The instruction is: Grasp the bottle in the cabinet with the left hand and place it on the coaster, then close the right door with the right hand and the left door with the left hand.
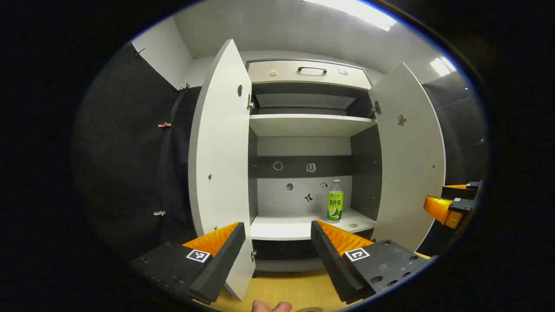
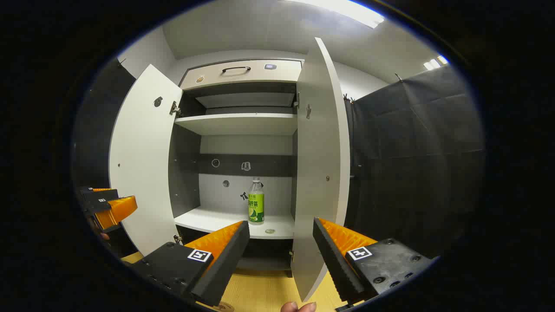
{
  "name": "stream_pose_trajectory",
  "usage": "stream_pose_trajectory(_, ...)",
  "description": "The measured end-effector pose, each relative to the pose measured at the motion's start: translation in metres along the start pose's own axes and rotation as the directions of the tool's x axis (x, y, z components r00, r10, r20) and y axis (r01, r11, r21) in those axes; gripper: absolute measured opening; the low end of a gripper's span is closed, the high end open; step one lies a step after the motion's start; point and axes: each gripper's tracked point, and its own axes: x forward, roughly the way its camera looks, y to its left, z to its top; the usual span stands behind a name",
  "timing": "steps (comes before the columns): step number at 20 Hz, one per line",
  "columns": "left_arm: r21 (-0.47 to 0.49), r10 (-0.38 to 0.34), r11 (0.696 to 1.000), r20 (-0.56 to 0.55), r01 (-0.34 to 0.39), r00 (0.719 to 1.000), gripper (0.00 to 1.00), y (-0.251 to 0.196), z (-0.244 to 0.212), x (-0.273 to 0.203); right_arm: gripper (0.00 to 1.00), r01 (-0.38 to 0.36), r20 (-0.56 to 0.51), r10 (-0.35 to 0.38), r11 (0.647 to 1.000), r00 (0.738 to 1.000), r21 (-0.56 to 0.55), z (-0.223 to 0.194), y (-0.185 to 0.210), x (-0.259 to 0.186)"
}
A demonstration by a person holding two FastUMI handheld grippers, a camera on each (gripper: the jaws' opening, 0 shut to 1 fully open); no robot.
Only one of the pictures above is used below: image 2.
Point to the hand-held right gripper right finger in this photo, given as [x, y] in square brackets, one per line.
[334, 264]

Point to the black backdrop cloth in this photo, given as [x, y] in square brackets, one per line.
[412, 151]

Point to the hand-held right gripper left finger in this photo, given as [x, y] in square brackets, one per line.
[225, 264]

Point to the white and grey cabinet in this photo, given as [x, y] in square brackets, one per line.
[186, 173]

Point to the small ceiling light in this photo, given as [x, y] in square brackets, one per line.
[435, 63]

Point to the long ceiling light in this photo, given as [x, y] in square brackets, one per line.
[342, 11]

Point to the beige cabinet drawer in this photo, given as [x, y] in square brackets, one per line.
[217, 80]

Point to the white cabinet shelf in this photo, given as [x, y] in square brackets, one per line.
[238, 124]

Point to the clear bottle with green label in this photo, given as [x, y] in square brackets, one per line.
[256, 208]

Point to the white cabinet door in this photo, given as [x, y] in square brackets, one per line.
[316, 173]
[143, 173]

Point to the metal door hinge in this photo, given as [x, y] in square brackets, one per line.
[177, 238]
[297, 100]
[175, 109]

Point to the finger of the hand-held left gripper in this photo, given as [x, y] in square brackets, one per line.
[104, 194]
[117, 210]

